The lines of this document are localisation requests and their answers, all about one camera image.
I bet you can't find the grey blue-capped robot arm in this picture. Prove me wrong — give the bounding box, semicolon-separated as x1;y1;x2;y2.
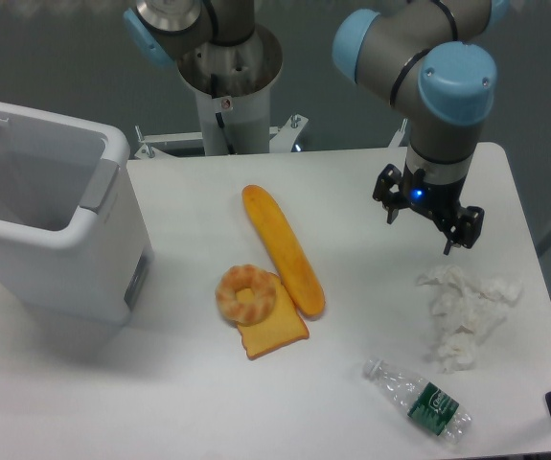
124;1;509;248

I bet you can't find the white trash can body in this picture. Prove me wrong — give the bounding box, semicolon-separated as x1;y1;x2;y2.
0;103;153;326

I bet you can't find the black cable on pedestal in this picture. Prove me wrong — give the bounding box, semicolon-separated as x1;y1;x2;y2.
210;73;235;155

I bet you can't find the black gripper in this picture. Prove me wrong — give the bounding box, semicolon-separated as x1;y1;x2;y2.
373;164;485;255

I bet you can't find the long orange baguette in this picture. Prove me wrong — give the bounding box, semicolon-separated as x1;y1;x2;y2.
241;185;326;317

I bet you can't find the white metal frame bracket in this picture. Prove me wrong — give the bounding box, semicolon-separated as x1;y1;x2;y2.
134;114;310;158

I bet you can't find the ring-shaped bread donut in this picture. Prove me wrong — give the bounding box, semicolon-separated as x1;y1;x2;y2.
215;264;276;325

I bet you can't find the orange toast slice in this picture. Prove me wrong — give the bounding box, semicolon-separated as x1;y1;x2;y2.
237;273;310;360

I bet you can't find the crumpled white tissue paper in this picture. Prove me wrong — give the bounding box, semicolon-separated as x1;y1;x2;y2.
416;264;523;374

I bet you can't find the clear plastic water bottle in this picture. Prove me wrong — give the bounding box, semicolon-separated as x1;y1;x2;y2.
362;357;472;445

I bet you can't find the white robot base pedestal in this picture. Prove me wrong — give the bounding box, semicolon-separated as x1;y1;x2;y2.
177;24;283;156

